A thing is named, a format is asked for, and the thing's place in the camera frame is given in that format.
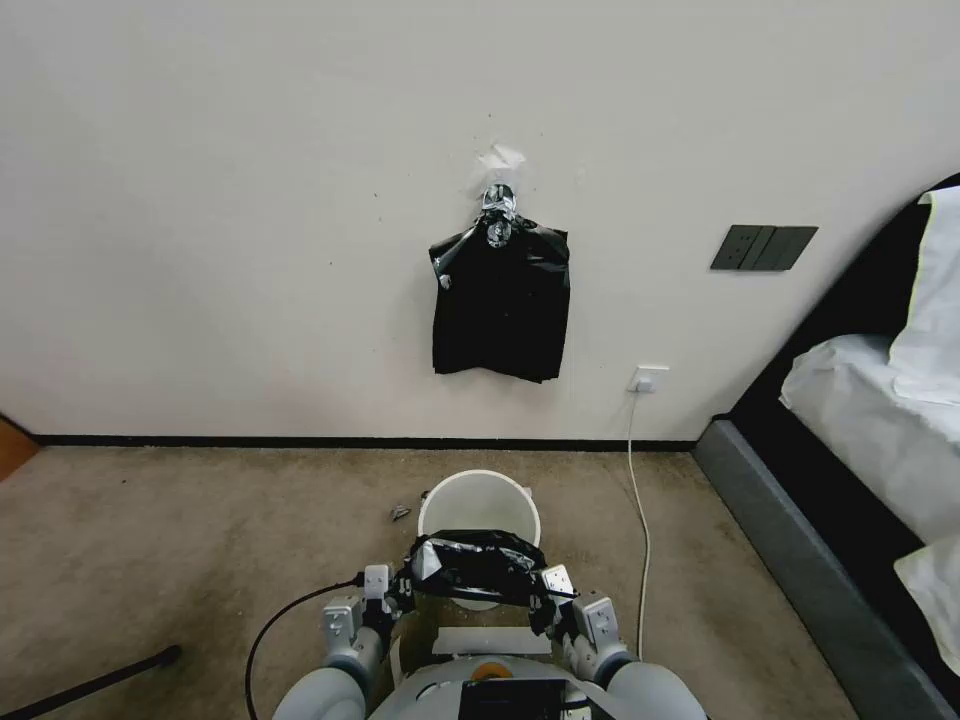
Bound black trash bag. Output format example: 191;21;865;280
406;528;548;602

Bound white plastic trash bin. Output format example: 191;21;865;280
416;469;544;613

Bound hanging black trash bags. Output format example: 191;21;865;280
428;220;574;385

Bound white robot front shell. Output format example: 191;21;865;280
374;650;603;720

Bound black baseboard strip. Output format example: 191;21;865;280
32;434;718;454

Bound black pole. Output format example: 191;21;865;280
0;644;184;720

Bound white mattress sheet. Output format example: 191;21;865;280
778;332;960;538

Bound white bedding corner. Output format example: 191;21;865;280
891;535;960;640

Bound brown wooden furniture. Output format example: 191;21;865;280
0;413;43;483

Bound clear tape patch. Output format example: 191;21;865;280
470;140;528;198

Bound white pillow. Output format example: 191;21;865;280
889;186;960;411

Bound white power cable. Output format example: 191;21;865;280
626;385;653;658

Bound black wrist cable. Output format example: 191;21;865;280
245;572;369;720

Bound white wall outlet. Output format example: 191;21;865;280
626;364;671;397

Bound dark grey bed frame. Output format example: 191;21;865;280
692;173;960;720

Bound silver wall hook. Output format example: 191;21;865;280
475;181;523;250

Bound dark grey switch panel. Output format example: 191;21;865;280
710;223;820;274

